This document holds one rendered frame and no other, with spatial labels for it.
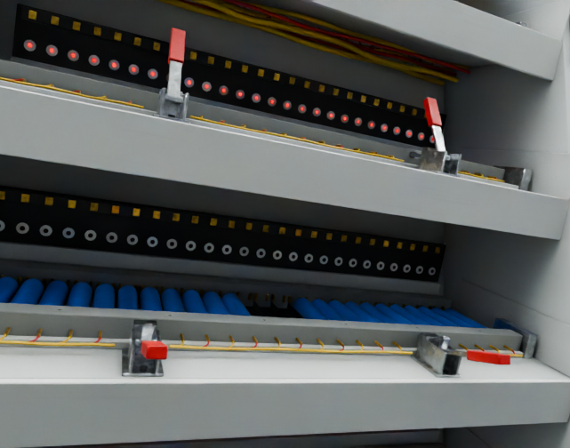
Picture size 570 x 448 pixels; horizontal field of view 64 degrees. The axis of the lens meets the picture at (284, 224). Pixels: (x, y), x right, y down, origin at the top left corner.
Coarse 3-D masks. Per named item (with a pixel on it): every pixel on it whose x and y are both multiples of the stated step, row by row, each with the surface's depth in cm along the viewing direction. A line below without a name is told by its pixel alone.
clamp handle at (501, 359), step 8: (440, 344) 42; (448, 344) 42; (448, 352) 41; (456, 352) 40; (464, 352) 39; (472, 352) 38; (480, 352) 37; (488, 352) 37; (472, 360) 38; (480, 360) 37; (488, 360) 36; (496, 360) 36; (504, 360) 36
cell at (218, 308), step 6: (204, 294) 47; (210, 294) 46; (216, 294) 46; (204, 300) 46; (210, 300) 44; (216, 300) 44; (210, 306) 43; (216, 306) 43; (222, 306) 43; (210, 312) 43; (216, 312) 42; (222, 312) 41; (228, 312) 42
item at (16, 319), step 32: (0, 320) 32; (32, 320) 33; (64, 320) 34; (96, 320) 35; (128, 320) 35; (160, 320) 36; (192, 320) 37; (224, 320) 38; (256, 320) 40; (288, 320) 41; (320, 320) 43; (352, 352) 41; (384, 352) 42
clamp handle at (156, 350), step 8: (144, 328) 32; (152, 328) 32; (144, 336) 32; (152, 336) 33; (144, 344) 28; (152, 344) 27; (160, 344) 27; (144, 352) 27; (152, 352) 26; (160, 352) 26
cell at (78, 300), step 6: (72, 288) 42; (78, 288) 41; (84, 288) 41; (90, 288) 42; (72, 294) 39; (78, 294) 39; (84, 294) 40; (90, 294) 41; (72, 300) 38; (78, 300) 38; (84, 300) 38; (90, 300) 40; (72, 306) 37; (78, 306) 37; (84, 306) 38
